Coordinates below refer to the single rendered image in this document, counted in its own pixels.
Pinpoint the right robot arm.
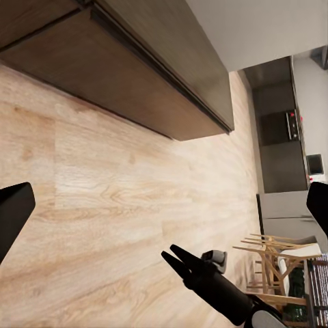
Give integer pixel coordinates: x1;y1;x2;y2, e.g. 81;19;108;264
161;244;290;328

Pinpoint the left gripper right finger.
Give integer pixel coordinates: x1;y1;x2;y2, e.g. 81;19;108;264
306;182;328;235

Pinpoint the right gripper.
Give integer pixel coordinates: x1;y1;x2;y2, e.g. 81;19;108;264
161;244;236;312

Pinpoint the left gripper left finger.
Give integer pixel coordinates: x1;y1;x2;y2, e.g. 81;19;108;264
0;182;36;263

